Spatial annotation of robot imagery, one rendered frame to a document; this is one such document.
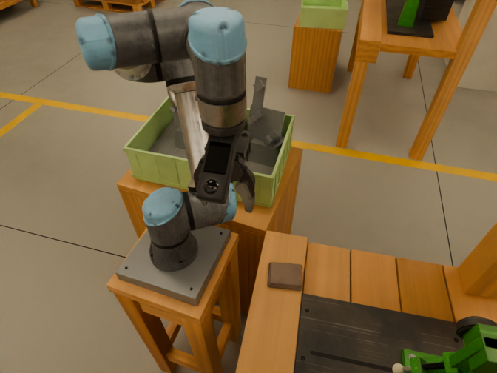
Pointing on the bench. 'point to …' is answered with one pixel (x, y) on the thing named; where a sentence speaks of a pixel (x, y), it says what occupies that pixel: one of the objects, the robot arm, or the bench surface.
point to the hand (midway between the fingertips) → (226, 208)
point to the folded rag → (285, 276)
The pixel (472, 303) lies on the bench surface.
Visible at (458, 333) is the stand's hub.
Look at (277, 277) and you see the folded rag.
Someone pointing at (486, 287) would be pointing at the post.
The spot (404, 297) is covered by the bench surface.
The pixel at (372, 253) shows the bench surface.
